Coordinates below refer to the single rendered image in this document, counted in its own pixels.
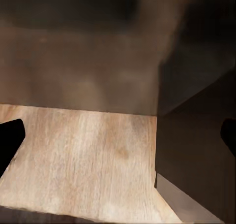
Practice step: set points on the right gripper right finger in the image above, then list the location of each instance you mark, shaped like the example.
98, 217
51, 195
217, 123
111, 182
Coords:
228, 134

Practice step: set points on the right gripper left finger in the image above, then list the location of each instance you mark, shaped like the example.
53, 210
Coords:
12, 135

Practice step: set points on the fridge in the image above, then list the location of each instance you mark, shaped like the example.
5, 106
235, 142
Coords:
196, 170

